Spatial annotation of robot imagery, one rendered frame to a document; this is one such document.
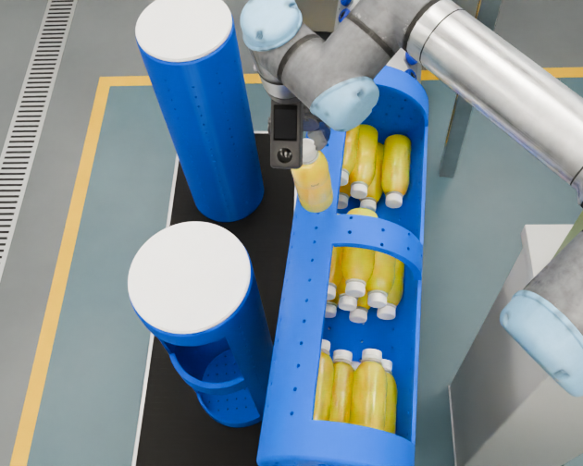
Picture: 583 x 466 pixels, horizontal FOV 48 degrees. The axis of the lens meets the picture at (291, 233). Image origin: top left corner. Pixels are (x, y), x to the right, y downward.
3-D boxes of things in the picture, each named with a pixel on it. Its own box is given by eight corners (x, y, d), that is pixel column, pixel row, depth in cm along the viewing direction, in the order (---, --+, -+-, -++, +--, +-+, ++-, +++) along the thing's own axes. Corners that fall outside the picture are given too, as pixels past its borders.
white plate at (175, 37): (252, 18, 184) (252, 20, 185) (185, -23, 195) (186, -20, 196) (180, 75, 175) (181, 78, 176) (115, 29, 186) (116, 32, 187)
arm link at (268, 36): (267, 55, 77) (222, 14, 79) (283, 100, 87) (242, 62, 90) (316, 12, 77) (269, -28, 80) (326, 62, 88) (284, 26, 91)
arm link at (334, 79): (393, 55, 74) (327, 0, 77) (328, 130, 76) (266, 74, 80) (408, 75, 81) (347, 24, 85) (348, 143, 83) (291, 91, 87)
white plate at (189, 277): (129, 227, 153) (130, 230, 154) (125, 339, 139) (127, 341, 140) (246, 214, 153) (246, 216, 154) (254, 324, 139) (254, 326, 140)
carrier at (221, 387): (198, 350, 230) (200, 432, 216) (129, 228, 154) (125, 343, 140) (278, 341, 230) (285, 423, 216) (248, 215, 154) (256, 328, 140)
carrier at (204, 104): (279, 189, 262) (229, 152, 272) (254, 20, 185) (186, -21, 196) (229, 236, 252) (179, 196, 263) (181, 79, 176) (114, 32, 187)
